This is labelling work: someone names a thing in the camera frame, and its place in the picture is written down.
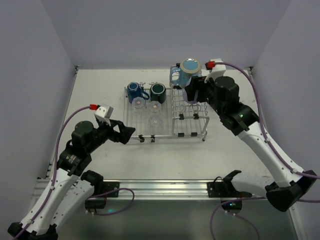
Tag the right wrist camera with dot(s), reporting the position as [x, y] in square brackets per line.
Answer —
[215, 70]

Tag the clear glass back right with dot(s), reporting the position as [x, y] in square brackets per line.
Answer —
[155, 107]

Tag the silver wire dish rack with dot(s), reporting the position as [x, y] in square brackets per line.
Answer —
[181, 120]

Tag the lavender plastic cup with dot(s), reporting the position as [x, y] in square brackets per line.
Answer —
[190, 95]

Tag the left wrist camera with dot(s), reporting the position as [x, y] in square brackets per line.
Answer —
[103, 113]

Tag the dark green mug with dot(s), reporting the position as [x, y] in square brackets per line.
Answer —
[158, 93]

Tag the clear glass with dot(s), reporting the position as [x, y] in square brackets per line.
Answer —
[139, 105]
[155, 107]
[155, 123]

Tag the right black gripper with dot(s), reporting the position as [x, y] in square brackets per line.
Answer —
[194, 88]

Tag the aluminium frame rail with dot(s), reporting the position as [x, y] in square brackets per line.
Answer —
[183, 189]

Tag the dark blue mug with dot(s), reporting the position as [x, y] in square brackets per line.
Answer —
[134, 90]

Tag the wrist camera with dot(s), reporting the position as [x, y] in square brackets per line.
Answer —
[215, 70]
[103, 113]

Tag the light blue ceramic mug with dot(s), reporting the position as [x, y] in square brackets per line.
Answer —
[182, 72]

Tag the clear glass back left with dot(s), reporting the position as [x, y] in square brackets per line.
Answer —
[139, 105]

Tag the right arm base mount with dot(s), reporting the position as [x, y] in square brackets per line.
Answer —
[223, 188]

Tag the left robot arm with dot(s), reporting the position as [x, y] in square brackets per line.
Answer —
[71, 183]

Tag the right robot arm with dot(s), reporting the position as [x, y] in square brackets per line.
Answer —
[291, 181]

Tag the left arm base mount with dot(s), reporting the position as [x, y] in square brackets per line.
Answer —
[94, 204]

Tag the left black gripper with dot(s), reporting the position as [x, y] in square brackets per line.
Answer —
[116, 131]

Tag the clear glass front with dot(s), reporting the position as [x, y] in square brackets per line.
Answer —
[155, 123]

